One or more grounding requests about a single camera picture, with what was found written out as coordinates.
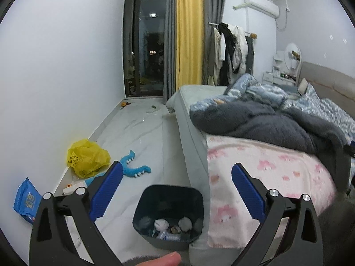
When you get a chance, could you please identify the white fluffy sock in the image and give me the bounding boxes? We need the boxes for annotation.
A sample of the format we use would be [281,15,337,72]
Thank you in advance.
[154,219,170,232]

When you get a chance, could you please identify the dark trash bin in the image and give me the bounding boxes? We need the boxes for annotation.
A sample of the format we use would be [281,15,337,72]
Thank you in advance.
[132,184,204,251]

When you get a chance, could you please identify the person's left hand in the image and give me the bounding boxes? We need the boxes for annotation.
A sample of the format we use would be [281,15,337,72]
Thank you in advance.
[135,252,182,266]

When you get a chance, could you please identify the blue snack bag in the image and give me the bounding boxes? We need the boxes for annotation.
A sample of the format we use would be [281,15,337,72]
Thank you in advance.
[13,178,42,224]

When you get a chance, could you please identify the pink patterned blanket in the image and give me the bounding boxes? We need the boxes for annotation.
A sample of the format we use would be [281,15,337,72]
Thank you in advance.
[206,135,338,250]

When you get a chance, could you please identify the grey bed headboard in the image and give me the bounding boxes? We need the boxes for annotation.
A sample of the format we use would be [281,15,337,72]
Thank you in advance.
[297,62,355,118]

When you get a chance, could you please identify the yellow plastic bag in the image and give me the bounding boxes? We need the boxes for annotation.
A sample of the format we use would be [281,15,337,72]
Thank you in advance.
[66,139,111,179]

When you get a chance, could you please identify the blue shark plush toy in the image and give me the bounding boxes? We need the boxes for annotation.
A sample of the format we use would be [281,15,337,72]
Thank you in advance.
[62,149,152,196]

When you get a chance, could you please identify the white vanity table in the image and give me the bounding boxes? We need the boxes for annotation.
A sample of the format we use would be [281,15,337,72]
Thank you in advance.
[262,55,296,86]

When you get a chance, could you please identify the dark grey fleece blanket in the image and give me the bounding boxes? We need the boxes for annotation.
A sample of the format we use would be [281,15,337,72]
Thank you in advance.
[189,100,351,162]

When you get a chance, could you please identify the white vanity mirror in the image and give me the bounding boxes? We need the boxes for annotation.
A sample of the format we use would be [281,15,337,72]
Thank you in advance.
[284,43,302,75]

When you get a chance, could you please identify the blue patterned quilt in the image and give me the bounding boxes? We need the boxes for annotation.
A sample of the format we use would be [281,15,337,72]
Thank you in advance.
[189,74,354,141]

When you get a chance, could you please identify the grey mattress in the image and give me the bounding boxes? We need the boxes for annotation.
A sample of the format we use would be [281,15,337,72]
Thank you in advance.
[166,85,234,265]

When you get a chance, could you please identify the hanging clothes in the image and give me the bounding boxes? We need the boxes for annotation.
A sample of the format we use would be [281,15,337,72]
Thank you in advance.
[207,22,258,86]

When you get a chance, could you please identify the white air conditioner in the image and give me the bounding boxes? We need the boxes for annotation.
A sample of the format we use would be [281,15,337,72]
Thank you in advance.
[233,0,280,19]

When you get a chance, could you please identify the grey curtain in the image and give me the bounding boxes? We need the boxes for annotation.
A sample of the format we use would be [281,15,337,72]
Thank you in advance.
[163,0,225,100]

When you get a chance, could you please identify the yellow curtain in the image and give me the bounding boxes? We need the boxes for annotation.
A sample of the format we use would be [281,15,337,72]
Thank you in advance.
[176,0,204,88]

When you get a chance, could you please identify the glass balcony door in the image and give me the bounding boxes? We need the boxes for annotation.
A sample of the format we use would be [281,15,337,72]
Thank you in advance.
[123,0,166,97]

